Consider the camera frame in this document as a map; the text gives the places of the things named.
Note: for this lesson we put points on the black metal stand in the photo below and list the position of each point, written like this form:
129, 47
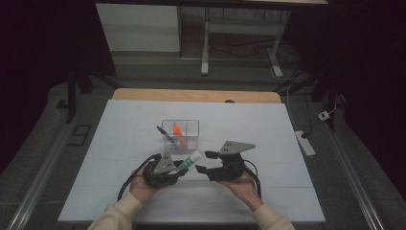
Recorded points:
322, 86
72, 92

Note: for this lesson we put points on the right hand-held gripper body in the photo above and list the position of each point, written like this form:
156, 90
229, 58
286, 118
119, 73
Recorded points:
228, 167

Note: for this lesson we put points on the orange highlighter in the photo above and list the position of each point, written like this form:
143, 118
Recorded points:
178, 132

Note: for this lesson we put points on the green and white glue stick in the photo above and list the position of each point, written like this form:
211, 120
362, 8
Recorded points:
191, 159

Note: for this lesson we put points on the white cabinet panel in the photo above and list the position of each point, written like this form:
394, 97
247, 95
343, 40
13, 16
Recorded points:
140, 28

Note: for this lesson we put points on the person's left hand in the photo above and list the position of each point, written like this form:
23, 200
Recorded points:
140, 190

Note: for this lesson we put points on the small white adapter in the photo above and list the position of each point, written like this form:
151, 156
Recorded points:
323, 115

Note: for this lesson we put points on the clear plastic organizer box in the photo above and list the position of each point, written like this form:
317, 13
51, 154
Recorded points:
191, 134

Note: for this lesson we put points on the white power strip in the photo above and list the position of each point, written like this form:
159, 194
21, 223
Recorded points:
304, 142

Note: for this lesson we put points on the grey metal desk frame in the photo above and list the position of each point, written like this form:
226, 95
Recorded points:
242, 27

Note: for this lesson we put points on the blue pen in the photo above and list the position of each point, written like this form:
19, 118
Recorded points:
165, 133

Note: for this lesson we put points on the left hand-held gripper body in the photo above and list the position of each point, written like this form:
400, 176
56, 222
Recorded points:
161, 174

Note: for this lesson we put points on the aluminium rail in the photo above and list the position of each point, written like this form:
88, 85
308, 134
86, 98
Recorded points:
354, 179
38, 179

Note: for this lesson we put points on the person's right hand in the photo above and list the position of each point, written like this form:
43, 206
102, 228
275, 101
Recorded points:
242, 190

